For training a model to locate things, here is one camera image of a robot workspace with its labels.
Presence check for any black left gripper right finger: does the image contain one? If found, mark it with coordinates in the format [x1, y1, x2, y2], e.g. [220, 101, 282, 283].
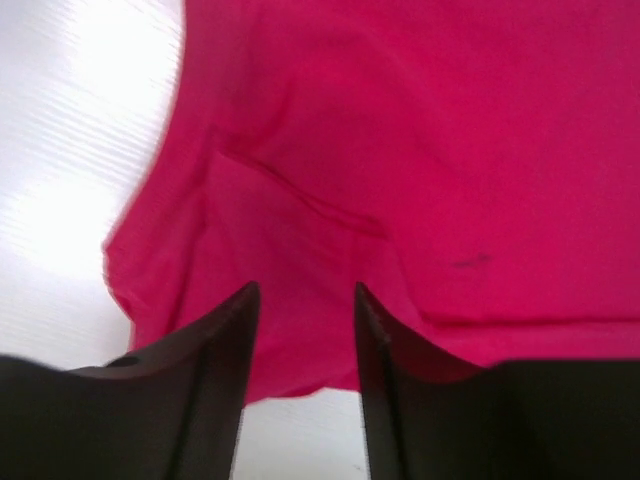
[354, 284, 639, 479]

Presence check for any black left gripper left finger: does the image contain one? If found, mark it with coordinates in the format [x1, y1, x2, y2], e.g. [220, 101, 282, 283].
[1, 282, 260, 480]

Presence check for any magenta pink t shirt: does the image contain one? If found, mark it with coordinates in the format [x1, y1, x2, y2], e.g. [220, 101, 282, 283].
[105, 1, 639, 402]

